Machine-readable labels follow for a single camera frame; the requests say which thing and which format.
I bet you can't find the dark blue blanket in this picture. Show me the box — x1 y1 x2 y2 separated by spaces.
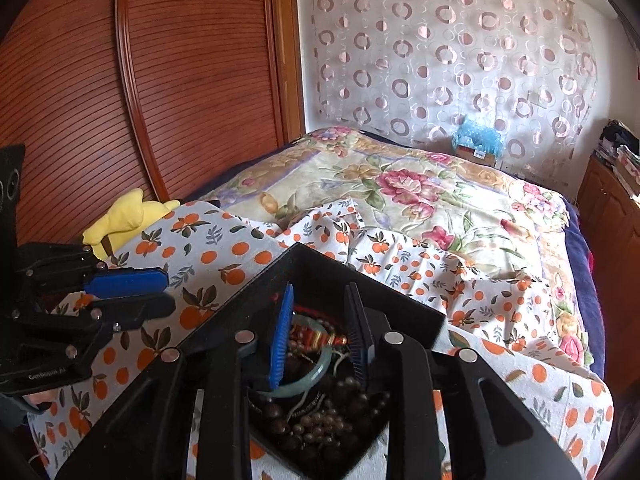
559 194 609 382

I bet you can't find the stack of boxes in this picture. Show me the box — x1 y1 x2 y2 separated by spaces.
612 145 640 197

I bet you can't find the circle-patterned sheer curtain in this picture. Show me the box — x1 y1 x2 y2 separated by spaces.
297 0 599 182

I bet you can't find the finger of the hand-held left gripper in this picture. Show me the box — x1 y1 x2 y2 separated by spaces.
19 244 170 298
59 291 177 332

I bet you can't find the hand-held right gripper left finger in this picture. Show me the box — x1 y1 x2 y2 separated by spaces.
55 282 296 480

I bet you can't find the small cardboard box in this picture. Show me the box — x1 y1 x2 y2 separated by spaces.
452 144 499 169

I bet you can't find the yellow plush toy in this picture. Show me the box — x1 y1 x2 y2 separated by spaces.
81 188 181 264

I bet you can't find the person's left hand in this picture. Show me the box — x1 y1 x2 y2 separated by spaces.
22 391 59 414

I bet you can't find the floral blanket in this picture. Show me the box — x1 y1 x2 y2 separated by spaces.
192 126 583 377

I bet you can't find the wooden slatted wardrobe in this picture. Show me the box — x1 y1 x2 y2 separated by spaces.
0 0 306 252

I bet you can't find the pile of dark clothes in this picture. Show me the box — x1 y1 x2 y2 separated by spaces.
597 119 634 166

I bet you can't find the black box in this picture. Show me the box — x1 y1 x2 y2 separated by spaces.
177 241 446 480

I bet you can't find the orange-print cloth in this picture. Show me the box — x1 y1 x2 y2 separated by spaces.
27 199 615 480

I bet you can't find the blue gift bag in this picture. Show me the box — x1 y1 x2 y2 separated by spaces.
452 115 504 154

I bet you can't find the pale green jade bangle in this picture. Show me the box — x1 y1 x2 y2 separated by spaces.
250 312 334 401

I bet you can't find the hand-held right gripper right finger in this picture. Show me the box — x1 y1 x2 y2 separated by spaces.
344 282 583 480

